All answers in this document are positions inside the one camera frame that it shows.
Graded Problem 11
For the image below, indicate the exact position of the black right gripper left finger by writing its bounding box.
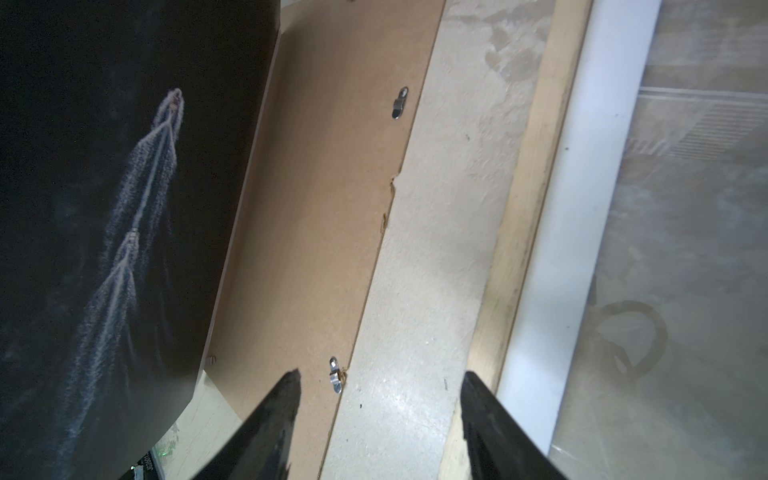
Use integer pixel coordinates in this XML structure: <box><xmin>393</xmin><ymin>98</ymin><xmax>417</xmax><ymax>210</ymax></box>
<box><xmin>195</xmin><ymin>369</ymin><xmax>301</xmax><ymax>480</ymax></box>

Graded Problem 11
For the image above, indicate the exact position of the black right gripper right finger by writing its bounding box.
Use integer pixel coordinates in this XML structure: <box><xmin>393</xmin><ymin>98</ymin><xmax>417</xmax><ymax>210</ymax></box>
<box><xmin>460</xmin><ymin>371</ymin><xmax>565</xmax><ymax>480</ymax></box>

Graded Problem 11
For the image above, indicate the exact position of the dark photo print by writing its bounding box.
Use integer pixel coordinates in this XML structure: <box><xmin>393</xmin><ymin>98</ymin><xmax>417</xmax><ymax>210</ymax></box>
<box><xmin>1</xmin><ymin>1</ymin><xmax>280</xmax><ymax>479</ymax></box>

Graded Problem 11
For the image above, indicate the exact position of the white photo mat board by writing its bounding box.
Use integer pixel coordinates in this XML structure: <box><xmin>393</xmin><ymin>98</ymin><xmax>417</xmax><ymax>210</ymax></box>
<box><xmin>497</xmin><ymin>0</ymin><xmax>660</xmax><ymax>454</ymax></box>

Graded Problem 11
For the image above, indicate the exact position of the light wooden picture frame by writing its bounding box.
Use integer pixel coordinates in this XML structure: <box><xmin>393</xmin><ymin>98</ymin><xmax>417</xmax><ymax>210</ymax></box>
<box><xmin>466</xmin><ymin>0</ymin><xmax>593</xmax><ymax>393</ymax></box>

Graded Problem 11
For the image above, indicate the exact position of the brown frame backing board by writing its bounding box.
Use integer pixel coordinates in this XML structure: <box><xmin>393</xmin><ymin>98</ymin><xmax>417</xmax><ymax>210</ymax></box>
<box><xmin>207</xmin><ymin>1</ymin><xmax>444</xmax><ymax>479</ymax></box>

